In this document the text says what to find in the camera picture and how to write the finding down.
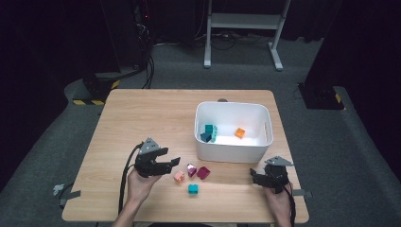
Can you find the salmon pink toy block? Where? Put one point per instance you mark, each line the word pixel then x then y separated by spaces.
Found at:
pixel 179 176

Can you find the dark blue toy block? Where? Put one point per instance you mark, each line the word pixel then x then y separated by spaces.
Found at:
pixel 206 137

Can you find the dark table grommet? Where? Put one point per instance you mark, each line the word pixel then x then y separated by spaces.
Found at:
pixel 222 100

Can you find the white metal stand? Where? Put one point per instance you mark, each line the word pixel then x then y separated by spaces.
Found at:
pixel 242 21

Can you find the black yellow-striped stand base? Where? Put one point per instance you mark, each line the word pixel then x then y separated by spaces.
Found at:
pixel 97 90

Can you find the shiny magenta toy block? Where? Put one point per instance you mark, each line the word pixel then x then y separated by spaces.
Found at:
pixel 191 170

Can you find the grey tape strip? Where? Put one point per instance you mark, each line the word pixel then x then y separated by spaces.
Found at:
pixel 302 193
pixel 71 195

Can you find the person's right hand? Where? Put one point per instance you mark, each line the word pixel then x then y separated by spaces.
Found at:
pixel 280 203

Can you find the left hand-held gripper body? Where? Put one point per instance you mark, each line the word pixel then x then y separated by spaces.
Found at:
pixel 146 165

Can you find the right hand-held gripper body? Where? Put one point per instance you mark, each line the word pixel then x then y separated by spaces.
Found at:
pixel 277 178

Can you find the dark magenta toy block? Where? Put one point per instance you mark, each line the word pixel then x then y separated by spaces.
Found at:
pixel 203 172

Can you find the white plastic bin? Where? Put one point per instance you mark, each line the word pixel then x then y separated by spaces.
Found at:
pixel 233 115

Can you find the small cyan toy block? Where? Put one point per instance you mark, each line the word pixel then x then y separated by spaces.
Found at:
pixel 208 127

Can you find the person's left hand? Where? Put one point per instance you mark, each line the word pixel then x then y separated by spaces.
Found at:
pixel 138 187

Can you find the orange toy block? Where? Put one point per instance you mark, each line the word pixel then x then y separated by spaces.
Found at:
pixel 240 132

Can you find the crumpled white tape piece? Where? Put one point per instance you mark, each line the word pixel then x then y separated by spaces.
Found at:
pixel 58 189

